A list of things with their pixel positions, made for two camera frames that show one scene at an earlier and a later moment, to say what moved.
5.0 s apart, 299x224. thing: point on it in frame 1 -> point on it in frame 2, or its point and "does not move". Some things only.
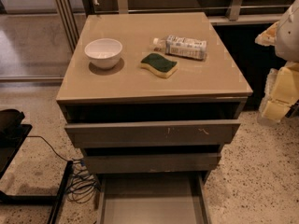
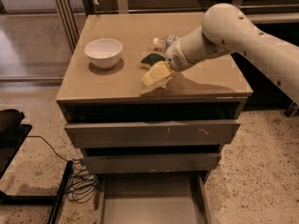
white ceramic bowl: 104,53 does not move
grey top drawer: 92,135 does not move
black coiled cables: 84,184 does not move
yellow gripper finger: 274,110 -> 161,70
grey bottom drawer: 156,198 does not move
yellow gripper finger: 268,37 -> 148,79
